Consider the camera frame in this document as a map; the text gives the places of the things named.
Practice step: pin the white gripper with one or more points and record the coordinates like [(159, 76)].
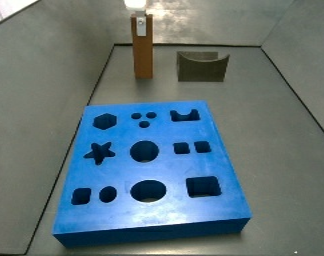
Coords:
[(138, 7)]

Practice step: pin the brown arch bar object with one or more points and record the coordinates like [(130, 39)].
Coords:
[(142, 49)]

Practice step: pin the black curved fixture stand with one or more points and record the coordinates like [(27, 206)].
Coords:
[(200, 66)]

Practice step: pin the blue foam shape board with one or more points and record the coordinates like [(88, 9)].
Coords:
[(150, 177)]

